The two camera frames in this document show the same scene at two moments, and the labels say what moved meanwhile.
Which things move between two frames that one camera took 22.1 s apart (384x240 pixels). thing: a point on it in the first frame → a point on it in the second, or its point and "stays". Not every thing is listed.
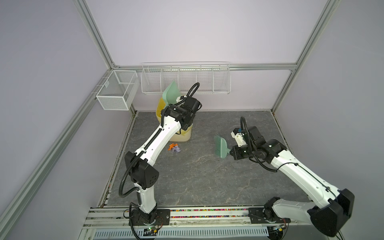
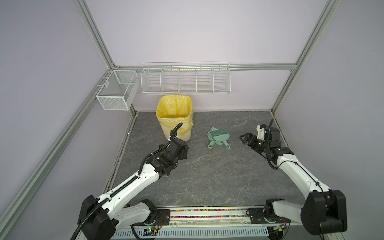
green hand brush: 221,147 → 221,136
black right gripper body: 242,152 → 256,144
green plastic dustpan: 170,94 → 211,137
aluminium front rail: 225,217 stays
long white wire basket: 212,77 stays
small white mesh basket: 119,91 stays
